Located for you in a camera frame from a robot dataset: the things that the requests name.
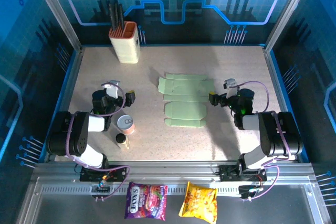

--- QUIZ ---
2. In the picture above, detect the purple candy bag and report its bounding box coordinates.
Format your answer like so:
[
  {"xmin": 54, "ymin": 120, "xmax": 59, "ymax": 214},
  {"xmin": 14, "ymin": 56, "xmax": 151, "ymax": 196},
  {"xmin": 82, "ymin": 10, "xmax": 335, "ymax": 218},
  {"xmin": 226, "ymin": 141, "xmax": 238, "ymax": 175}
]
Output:
[{"xmin": 124, "ymin": 181, "xmax": 169, "ymax": 221}]

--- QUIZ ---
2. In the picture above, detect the beige knife block orange top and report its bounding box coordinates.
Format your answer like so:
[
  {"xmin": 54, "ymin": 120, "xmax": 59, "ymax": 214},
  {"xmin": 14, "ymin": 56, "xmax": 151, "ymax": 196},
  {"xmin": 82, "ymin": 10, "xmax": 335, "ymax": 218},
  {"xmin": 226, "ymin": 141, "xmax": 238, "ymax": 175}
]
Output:
[{"xmin": 108, "ymin": 21, "xmax": 140, "ymax": 65}]

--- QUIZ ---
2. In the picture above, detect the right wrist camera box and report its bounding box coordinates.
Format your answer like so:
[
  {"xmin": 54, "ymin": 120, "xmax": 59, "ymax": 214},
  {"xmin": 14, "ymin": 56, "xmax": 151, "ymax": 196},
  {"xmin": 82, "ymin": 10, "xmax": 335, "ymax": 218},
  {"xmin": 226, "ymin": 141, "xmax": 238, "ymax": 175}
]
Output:
[{"xmin": 223, "ymin": 78, "xmax": 241, "ymax": 99}]

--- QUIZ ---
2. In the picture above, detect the black handled knife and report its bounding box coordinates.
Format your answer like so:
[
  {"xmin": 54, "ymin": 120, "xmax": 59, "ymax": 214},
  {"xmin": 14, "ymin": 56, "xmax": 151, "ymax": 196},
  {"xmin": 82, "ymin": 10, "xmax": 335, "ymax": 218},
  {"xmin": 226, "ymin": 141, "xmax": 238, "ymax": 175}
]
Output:
[
  {"xmin": 112, "ymin": 0, "xmax": 119, "ymax": 30},
  {"xmin": 108, "ymin": 0, "xmax": 114, "ymax": 30},
  {"xmin": 118, "ymin": 3, "xmax": 125, "ymax": 30}
]

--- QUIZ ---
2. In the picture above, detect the aluminium frame post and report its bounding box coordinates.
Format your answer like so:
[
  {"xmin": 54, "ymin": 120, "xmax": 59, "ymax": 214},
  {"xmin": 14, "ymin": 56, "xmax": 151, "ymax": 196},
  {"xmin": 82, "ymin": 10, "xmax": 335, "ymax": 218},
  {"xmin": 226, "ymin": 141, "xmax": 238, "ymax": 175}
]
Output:
[
  {"xmin": 28, "ymin": 0, "xmax": 84, "ymax": 51},
  {"xmin": 264, "ymin": 0, "xmax": 316, "ymax": 51}
]

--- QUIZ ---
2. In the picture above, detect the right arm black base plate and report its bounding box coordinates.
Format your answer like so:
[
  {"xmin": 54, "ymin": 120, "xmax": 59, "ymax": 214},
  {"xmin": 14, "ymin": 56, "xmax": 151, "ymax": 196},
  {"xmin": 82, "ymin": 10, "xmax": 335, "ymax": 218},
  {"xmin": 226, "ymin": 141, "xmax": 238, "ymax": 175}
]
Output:
[{"xmin": 218, "ymin": 165, "xmax": 268, "ymax": 183}]

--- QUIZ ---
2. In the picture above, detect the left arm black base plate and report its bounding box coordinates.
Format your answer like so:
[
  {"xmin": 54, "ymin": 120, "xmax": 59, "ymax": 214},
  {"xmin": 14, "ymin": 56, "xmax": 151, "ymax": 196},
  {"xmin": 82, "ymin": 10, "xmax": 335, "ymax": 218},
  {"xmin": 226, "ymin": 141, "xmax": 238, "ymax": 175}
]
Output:
[{"xmin": 79, "ymin": 165, "xmax": 127, "ymax": 183}]

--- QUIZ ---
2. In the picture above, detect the yellow snack bag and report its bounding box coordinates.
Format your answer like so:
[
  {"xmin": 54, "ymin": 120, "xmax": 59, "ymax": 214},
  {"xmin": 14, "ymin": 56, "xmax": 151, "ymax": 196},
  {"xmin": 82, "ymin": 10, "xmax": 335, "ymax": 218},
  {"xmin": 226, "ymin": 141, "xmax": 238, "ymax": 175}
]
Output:
[{"xmin": 178, "ymin": 181, "xmax": 218, "ymax": 224}]

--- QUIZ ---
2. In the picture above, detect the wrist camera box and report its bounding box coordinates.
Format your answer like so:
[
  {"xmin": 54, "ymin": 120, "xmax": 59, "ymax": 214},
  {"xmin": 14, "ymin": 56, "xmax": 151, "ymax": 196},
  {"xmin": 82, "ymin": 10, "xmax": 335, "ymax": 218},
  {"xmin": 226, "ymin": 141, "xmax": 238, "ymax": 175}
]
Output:
[
  {"xmin": 223, "ymin": 78, "xmax": 241, "ymax": 99},
  {"xmin": 101, "ymin": 80, "xmax": 121, "ymax": 99}
]

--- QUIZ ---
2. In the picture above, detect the aluminium frame rail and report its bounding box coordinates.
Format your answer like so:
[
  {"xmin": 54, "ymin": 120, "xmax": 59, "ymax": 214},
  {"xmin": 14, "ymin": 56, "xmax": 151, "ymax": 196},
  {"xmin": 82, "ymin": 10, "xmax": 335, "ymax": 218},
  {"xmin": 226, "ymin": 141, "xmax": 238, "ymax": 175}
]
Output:
[{"xmin": 31, "ymin": 161, "xmax": 316, "ymax": 183}]

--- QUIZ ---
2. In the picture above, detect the pink tin can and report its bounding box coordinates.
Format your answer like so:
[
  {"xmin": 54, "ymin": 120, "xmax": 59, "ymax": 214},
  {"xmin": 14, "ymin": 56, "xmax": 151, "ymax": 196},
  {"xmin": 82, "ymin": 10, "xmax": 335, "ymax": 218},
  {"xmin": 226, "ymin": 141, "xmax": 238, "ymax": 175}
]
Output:
[{"xmin": 117, "ymin": 115, "xmax": 137, "ymax": 136}]

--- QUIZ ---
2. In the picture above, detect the green paper box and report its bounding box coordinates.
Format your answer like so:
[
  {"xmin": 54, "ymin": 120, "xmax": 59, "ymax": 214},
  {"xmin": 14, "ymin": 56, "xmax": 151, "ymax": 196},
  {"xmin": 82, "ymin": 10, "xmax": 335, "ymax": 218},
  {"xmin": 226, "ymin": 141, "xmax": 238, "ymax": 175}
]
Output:
[{"xmin": 158, "ymin": 73, "xmax": 216, "ymax": 129}]

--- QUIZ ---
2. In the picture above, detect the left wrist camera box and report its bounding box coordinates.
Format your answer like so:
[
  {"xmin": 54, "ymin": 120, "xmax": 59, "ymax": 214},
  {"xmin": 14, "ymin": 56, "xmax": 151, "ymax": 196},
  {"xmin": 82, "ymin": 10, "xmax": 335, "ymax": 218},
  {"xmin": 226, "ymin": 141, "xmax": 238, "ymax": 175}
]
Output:
[{"xmin": 101, "ymin": 80, "xmax": 121, "ymax": 99}]

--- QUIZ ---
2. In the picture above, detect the small bottle black cap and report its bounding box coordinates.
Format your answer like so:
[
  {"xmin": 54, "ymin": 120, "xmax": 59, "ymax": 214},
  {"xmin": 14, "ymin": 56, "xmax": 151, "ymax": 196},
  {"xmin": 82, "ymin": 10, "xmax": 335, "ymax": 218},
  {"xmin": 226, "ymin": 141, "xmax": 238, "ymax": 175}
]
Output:
[{"xmin": 115, "ymin": 133, "xmax": 131, "ymax": 151}]

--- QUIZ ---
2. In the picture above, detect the slotted metal cable tray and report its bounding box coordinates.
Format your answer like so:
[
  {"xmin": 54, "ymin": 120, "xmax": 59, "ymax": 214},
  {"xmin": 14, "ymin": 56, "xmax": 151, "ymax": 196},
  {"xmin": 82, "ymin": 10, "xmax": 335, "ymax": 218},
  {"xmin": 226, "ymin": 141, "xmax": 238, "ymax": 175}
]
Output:
[{"xmin": 39, "ymin": 184, "xmax": 310, "ymax": 196}]

